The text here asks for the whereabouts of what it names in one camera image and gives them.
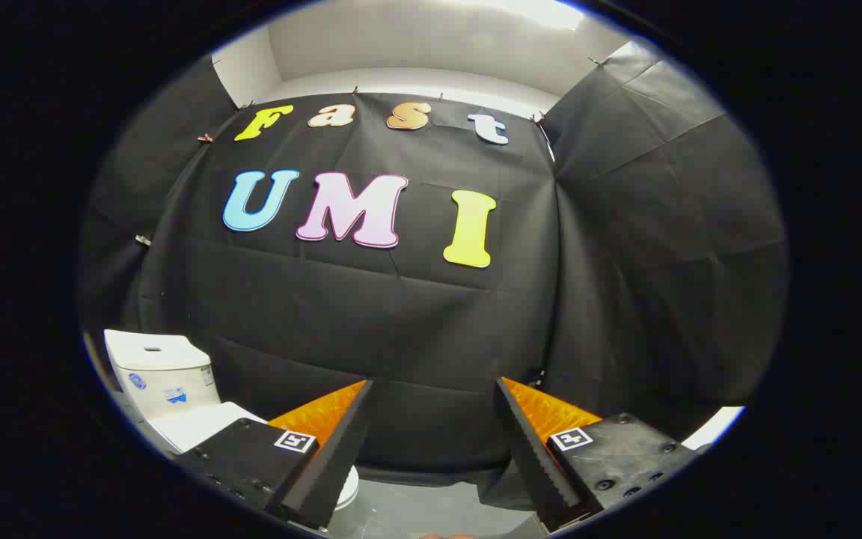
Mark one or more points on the white toilet with tank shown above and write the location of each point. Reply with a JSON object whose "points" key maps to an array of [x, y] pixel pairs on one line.
{"points": [[161, 370]]}

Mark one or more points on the black backdrop cloth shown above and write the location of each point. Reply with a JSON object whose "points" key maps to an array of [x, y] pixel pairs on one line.
{"points": [[401, 322]]}

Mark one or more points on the silver cloth clip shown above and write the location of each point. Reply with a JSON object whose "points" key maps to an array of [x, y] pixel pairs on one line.
{"points": [[143, 240]]}

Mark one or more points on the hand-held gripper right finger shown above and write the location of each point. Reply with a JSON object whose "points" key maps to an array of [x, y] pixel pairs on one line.
{"points": [[532, 457]]}

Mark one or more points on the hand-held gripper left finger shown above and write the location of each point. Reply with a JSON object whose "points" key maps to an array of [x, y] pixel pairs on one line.
{"points": [[326, 468]]}

